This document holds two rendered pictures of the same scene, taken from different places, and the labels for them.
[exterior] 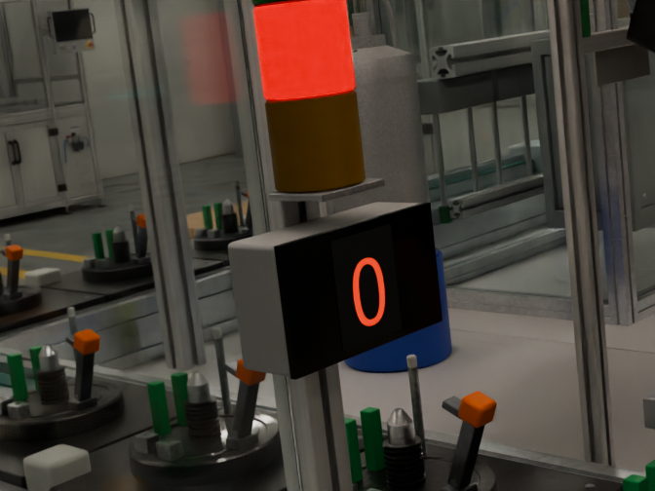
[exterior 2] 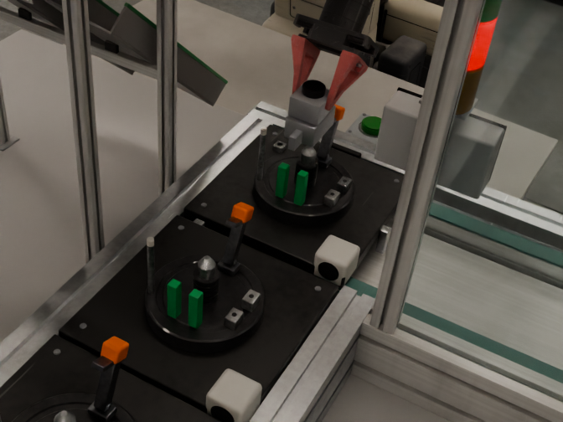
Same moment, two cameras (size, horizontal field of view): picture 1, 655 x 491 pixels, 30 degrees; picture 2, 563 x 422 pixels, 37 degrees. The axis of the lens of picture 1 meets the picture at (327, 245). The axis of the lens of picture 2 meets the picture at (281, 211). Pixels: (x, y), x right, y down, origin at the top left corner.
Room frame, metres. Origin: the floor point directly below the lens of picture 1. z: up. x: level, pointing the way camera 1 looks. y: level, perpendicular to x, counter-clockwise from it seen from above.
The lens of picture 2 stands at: (1.07, 0.61, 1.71)
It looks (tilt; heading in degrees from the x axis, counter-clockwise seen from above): 41 degrees down; 249
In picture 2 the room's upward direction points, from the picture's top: 7 degrees clockwise
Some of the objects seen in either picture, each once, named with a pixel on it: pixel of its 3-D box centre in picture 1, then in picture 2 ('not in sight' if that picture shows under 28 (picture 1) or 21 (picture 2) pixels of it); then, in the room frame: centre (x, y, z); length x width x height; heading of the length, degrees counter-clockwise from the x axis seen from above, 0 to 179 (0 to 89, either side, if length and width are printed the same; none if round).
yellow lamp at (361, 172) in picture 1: (315, 140); not in sight; (0.67, 0.00, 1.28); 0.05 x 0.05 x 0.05
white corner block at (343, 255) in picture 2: not in sight; (336, 260); (0.72, -0.08, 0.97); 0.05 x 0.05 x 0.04; 45
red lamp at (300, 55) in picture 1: (304, 48); not in sight; (0.67, 0.00, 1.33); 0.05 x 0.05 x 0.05
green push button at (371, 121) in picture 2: not in sight; (373, 127); (0.55, -0.36, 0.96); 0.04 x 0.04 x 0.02
